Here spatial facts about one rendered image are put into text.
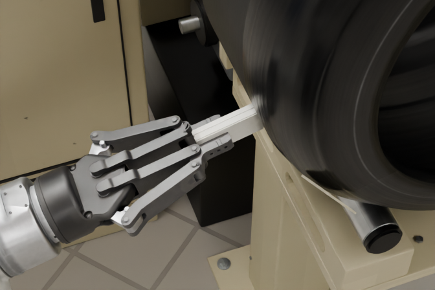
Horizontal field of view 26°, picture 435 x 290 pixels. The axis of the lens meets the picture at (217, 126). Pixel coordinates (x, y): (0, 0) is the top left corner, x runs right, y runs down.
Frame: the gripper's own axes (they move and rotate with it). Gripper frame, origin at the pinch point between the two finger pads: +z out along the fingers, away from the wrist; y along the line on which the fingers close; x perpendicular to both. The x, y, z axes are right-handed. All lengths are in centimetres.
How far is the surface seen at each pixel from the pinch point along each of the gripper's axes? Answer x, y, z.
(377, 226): 14.7, -9.6, 10.5
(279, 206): 63, 27, 5
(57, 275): 95, 54, -44
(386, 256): 20.6, -10.4, 10.7
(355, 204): 14.9, -5.9, 9.7
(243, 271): 104, 41, -7
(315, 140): -7.1, -10.5, 6.4
